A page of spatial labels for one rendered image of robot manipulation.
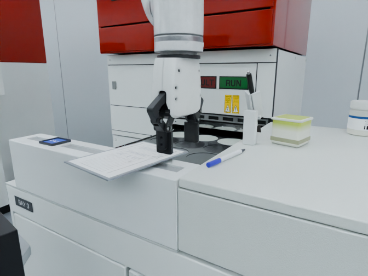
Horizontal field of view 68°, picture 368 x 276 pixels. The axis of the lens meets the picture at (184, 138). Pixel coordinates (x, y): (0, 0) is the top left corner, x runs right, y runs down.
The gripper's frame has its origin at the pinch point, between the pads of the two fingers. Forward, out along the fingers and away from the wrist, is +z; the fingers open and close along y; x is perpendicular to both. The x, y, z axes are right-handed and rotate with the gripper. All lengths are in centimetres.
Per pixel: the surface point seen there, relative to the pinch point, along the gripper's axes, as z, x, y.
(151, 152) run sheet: 4.4, -9.4, -3.7
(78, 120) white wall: 54, -301, -206
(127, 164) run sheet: 4.4, -8.5, 5.0
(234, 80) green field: -10, -12, -57
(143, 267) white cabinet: 26.5, -5.9, 4.7
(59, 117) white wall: 54, -345, -206
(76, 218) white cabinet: 21.3, -26.1, 4.8
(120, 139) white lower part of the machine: 21, -73, -58
